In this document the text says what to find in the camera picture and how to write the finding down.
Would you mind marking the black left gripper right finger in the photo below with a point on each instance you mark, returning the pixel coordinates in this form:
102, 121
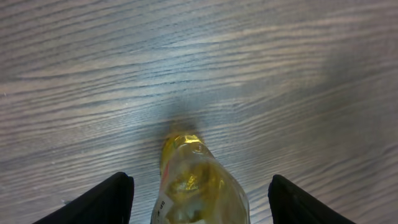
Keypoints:
292, 205

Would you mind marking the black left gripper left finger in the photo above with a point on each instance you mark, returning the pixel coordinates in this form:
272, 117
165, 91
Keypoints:
108, 202

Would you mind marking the yellow drink bottle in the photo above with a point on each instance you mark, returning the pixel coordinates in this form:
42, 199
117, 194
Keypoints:
195, 187

